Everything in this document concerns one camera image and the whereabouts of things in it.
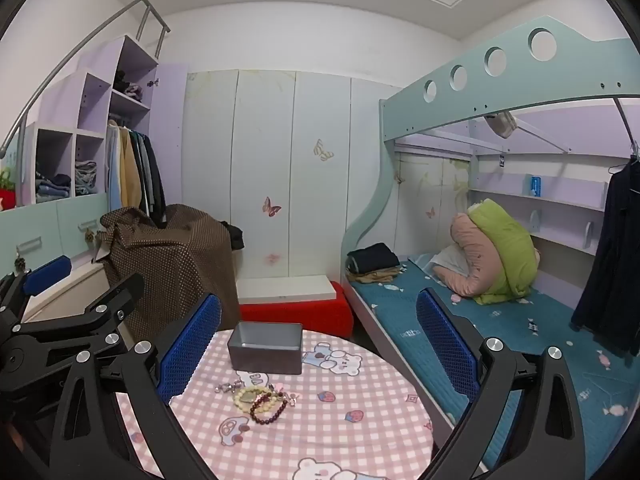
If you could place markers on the blue printed bed sheet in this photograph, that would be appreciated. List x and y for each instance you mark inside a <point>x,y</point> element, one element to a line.
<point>530,350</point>

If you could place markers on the red ottoman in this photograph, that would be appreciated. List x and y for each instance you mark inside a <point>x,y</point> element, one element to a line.
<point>300,317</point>

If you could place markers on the black cloth bundle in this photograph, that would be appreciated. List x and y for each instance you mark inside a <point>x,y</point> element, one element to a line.
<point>234,235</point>

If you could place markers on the folded blue clothes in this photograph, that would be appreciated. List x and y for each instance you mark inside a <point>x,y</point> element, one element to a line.
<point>52,190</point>

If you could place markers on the white lamp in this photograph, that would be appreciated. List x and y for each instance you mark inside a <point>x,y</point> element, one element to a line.
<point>500,125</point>

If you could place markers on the white board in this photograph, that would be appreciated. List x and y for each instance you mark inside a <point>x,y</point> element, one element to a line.
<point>285,290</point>

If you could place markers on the dark hanging coat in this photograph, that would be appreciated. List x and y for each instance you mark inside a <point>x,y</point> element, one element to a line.
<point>612,260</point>

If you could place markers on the grey metal handrail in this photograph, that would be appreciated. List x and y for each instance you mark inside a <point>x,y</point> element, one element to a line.
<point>65,60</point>

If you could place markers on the small pink butterfly sticker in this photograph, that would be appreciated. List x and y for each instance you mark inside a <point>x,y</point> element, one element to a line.
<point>431,212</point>

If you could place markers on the purple wall shelf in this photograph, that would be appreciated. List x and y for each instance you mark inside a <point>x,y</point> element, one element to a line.
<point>560,200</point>

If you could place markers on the brown dotted cloth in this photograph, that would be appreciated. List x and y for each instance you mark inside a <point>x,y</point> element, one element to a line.
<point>175,260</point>

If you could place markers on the blue box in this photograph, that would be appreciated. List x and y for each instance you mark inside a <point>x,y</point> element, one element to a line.
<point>533,185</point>

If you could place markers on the mint bunk bed frame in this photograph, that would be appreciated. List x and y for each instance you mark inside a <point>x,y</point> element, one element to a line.
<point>480,75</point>

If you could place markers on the folded jeans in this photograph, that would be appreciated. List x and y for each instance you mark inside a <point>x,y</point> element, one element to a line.
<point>87,177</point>

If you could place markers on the white wardrobe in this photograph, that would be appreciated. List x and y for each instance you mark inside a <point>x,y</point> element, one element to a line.
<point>260,160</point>

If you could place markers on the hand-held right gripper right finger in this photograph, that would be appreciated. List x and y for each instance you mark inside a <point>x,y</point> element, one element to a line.
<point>447,345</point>

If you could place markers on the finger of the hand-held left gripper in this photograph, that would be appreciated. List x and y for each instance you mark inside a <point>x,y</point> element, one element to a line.
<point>47,272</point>
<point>100,310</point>

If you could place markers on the clothes pile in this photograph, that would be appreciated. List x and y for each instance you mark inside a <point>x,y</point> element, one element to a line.
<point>127,87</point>

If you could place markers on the metal hanger rail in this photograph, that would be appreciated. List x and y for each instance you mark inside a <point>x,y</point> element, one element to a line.
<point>624,120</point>

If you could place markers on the mint drawer cabinet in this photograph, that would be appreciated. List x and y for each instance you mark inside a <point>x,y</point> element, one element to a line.
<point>45,230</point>

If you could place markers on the grey metal tin box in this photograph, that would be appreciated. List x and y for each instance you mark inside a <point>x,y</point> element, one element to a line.
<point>265,355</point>

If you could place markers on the white pillow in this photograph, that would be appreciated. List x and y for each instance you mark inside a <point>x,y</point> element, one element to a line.
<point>447,262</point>

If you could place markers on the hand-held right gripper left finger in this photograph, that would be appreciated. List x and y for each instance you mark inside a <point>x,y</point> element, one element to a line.
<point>190,345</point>

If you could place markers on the yellow butterfly sticker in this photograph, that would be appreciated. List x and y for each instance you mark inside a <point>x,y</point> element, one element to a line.
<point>323,150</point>

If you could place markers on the pink flower sticker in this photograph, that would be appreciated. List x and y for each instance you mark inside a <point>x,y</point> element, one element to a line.
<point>272,258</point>

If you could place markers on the tan folded clothes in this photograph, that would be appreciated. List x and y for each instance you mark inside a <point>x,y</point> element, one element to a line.
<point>375,276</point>

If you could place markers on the green quilt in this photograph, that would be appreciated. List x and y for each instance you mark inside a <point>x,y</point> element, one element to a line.
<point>505,255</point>

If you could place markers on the purple shelf unit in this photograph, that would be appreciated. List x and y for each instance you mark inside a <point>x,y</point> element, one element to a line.
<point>95,105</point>

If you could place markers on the row of hanging clothes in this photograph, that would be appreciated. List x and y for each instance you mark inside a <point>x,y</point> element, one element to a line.
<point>137,175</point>

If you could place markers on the pink quilt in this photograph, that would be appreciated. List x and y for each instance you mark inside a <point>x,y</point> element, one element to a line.
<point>467,260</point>

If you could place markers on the black folded clothes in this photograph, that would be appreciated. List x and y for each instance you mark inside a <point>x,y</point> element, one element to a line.
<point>372,257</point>

